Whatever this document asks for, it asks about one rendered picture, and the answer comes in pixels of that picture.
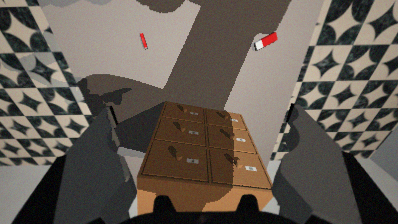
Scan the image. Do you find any brown wooden drawer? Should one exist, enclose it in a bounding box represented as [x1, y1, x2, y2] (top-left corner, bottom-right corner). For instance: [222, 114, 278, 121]
[162, 102, 204, 124]
[206, 109, 246, 131]
[207, 126, 256, 154]
[155, 118, 206, 147]
[143, 141, 208, 183]
[209, 149, 271, 190]

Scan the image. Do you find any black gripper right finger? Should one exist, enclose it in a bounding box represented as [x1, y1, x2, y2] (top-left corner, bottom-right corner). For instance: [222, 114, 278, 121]
[271, 103, 398, 224]

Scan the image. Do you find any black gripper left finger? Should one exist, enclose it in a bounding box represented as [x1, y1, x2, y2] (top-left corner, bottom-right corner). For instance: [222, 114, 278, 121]
[11, 106, 137, 224]

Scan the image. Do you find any brown wooden chest of drawers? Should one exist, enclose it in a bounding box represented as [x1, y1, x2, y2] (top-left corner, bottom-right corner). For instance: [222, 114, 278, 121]
[137, 101, 274, 215]

